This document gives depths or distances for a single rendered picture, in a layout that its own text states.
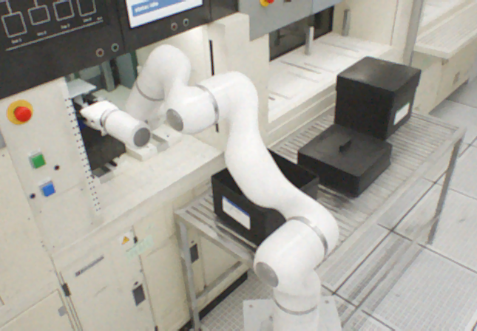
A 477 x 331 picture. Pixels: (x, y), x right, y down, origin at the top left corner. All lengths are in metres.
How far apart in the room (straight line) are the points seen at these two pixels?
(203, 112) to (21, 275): 0.82
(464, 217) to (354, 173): 1.41
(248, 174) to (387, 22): 2.05
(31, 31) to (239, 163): 0.61
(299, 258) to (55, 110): 0.77
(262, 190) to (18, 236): 0.75
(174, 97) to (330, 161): 0.97
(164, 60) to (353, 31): 2.09
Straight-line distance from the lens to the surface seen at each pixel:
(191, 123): 0.98
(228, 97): 1.03
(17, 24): 1.25
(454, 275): 2.71
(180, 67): 1.05
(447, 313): 2.53
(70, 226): 1.54
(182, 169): 1.78
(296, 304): 1.15
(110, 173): 1.79
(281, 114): 2.11
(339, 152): 1.88
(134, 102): 1.25
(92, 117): 1.51
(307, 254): 1.03
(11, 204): 1.40
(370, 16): 2.97
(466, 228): 3.01
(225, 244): 1.61
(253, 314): 1.42
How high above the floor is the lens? 1.90
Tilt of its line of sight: 35 degrees down
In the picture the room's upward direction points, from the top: 3 degrees counter-clockwise
